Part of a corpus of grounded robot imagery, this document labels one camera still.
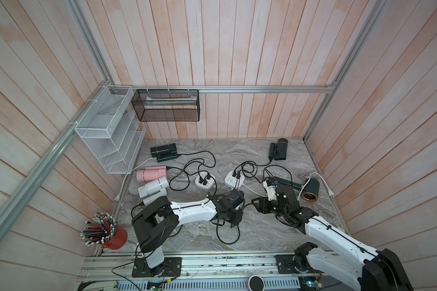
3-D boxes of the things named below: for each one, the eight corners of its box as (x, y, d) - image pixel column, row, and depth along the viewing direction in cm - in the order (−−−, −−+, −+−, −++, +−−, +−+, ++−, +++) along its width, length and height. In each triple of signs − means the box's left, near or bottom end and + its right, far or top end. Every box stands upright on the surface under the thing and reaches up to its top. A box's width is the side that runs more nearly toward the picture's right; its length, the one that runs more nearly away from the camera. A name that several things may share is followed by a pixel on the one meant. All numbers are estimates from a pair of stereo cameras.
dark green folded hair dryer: (153, 163, 109) (151, 158, 106) (152, 152, 115) (150, 147, 111) (178, 157, 112) (177, 152, 109) (176, 147, 118) (175, 142, 114)
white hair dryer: (144, 205, 93) (140, 200, 88) (140, 192, 98) (137, 186, 93) (173, 194, 97) (170, 188, 92) (168, 181, 102) (166, 175, 98)
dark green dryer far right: (270, 161, 111) (271, 156, 107) (265, 143, 120) (267, 138, 117) (290, 161, 111) (292, 156, 107) (284, 143, 120) (286, 138, 117)
